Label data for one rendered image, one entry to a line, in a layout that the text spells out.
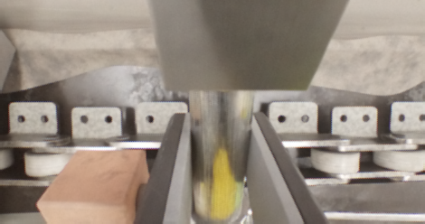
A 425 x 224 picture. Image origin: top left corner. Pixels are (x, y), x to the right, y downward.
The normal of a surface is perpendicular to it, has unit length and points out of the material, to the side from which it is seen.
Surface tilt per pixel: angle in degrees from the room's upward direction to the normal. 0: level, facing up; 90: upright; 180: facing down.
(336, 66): 20
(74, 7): 0
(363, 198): 0
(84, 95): 0
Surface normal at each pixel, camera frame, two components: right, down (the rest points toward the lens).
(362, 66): 0.00, 0.37
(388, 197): 0.03, 0.06
